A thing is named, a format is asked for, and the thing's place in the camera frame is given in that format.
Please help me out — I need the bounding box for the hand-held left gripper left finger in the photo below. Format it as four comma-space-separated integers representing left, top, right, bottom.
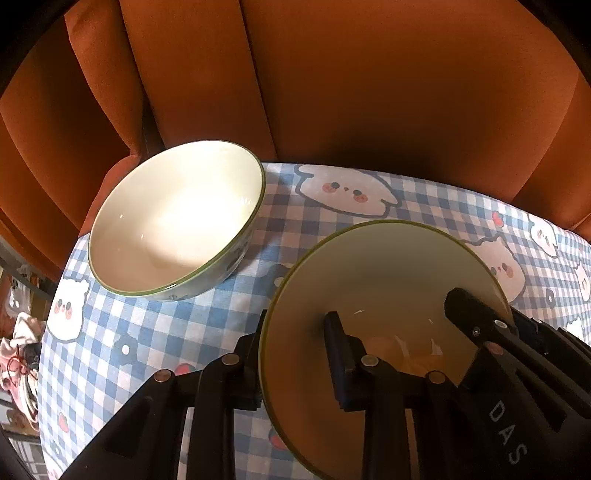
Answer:
60, 310, 269, 480

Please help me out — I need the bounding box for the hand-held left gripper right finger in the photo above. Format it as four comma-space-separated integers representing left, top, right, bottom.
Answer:
322, 311, 495, 480

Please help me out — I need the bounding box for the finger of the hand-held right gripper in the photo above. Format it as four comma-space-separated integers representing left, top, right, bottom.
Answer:
511, 308, 591, 366
444, 288, 520, 352

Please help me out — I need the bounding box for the small blue floral bowl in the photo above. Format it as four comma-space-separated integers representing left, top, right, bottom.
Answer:
258, 220, 514, 479

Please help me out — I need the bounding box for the large blue floral bowl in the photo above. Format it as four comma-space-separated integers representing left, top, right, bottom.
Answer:
87, 140, 267, 302

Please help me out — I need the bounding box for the blue checkered cartoon tablecloth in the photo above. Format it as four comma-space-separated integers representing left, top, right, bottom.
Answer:
39, 161, 591, 480

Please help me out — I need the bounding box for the pink cloth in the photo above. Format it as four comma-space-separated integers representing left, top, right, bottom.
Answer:
0, 311, 48, 437

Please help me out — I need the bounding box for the orange upholstered sofa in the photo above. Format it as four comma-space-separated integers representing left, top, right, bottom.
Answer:
0, 0, 591, 282

